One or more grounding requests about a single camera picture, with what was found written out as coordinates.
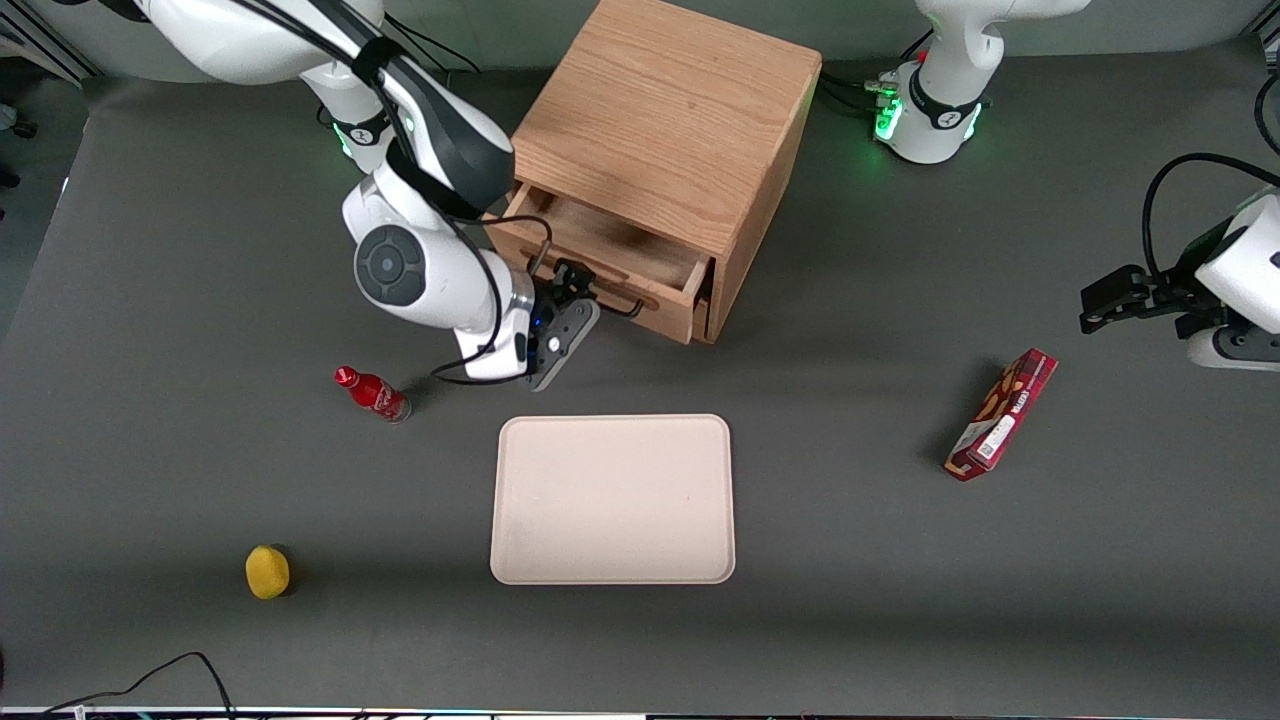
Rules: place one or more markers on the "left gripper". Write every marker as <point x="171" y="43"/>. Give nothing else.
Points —
<point x="1172" y="293"/>

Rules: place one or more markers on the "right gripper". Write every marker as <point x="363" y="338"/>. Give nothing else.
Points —
<point x="556" y="291"/>

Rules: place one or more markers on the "wooden drawer with shallow front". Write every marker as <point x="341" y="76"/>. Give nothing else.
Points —
<point x="620" y="240"/>

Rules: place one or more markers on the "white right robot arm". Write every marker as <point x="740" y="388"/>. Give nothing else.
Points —
<point x="420" y="265"/>

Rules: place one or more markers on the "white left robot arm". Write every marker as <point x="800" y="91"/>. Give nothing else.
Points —
<point x="945" y="100"/>

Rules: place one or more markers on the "oak wooden drawer cabinet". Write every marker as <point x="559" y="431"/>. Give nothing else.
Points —
<point x="670" y="110"/>

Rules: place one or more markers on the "red snack box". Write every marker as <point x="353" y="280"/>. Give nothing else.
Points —
<point x="1003" y="415"/>

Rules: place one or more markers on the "red soda bottle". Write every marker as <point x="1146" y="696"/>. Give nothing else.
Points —
<point x="375" y="393"/>

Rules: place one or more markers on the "beige plastic tray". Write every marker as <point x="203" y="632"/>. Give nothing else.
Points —
<point x="612" y="500"/>

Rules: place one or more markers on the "yellow lemon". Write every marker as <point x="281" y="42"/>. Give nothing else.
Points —
<point x="267" y="572"/>

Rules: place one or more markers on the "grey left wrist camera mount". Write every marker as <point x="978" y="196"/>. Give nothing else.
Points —
<point x="1235" y="348"/>

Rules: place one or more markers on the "metal frame rail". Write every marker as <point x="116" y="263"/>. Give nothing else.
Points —
<point x="45" y="45"/>

